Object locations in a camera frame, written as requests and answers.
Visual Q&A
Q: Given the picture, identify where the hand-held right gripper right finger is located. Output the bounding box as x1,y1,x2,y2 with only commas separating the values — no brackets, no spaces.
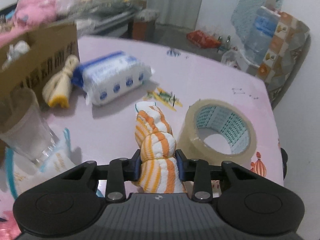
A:
175,149,260,202

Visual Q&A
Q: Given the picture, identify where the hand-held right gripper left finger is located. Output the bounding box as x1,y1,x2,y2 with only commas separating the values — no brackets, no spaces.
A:
60,150,142,202

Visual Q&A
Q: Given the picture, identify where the orange white striped towel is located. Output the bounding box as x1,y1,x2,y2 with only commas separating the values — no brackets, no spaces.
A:
134,102,187,194

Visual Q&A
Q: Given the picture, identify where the white wet wipes packet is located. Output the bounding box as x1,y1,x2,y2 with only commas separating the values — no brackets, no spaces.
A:
5,127,75,198

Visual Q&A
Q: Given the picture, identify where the blue white tissue pack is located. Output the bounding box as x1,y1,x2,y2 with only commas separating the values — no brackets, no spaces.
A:
71,51,153,107

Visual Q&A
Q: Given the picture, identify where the brown cardboard box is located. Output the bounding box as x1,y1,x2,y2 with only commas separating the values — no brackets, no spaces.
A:
0,21,80,98

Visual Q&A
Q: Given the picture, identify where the clear packing tape roll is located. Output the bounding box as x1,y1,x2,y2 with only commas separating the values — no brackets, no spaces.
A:
178,99,257,167

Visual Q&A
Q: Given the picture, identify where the cream knotted sock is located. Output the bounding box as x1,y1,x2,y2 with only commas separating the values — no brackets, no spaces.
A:
42,54,80,109

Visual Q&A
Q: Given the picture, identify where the clear glass cup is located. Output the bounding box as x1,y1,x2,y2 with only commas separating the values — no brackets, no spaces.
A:
0,87,62,167

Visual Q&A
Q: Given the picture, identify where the white plastic bag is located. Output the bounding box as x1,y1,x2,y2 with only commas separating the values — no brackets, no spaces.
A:
221,49,247,69

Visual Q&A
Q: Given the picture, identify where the white water dispenser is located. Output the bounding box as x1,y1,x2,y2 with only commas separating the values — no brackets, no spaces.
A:
240,50,262,77

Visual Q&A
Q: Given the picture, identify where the orange snack bag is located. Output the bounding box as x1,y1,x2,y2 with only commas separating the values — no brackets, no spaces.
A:
187,30,222,48

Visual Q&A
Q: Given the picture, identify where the orange grey patterned cloth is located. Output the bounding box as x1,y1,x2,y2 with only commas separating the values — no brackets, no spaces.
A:
257,11,312,100

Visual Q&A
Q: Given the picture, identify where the blue water bottle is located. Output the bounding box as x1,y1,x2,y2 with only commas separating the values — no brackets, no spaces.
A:
244,6,282,65

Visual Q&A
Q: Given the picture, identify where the clear plastic bag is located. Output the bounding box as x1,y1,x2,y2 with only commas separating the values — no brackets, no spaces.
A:
56,0,108,18

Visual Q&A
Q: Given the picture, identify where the pink plush toy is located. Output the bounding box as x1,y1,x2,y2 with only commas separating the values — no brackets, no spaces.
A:
0,0,59,45

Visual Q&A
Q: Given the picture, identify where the wooden bed frame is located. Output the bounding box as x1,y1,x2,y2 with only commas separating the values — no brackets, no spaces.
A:
127,17,157,40

